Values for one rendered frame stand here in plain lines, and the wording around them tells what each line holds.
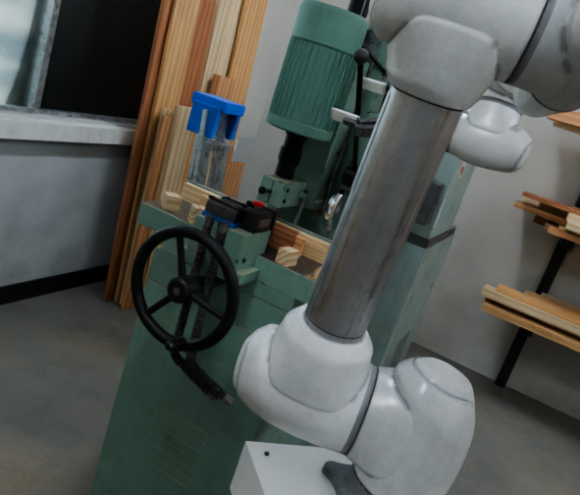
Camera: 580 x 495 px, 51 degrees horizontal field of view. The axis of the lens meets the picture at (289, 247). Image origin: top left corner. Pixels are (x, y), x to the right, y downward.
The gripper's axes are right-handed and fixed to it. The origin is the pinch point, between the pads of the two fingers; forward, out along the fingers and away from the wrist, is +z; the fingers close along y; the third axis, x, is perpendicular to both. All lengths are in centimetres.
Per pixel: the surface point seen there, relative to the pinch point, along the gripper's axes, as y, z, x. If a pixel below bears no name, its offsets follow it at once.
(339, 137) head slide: 9.1, 7.0, -21.3
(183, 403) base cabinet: -62, 15, -63
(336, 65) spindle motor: 7.1, 7.5, 2.2
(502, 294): 105, -44, -178
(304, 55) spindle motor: 4.5, 14.7, 4.2
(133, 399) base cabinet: -67, 30, -69
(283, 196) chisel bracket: -14.5, 10.6, -25.2
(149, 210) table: -33, 41, -29
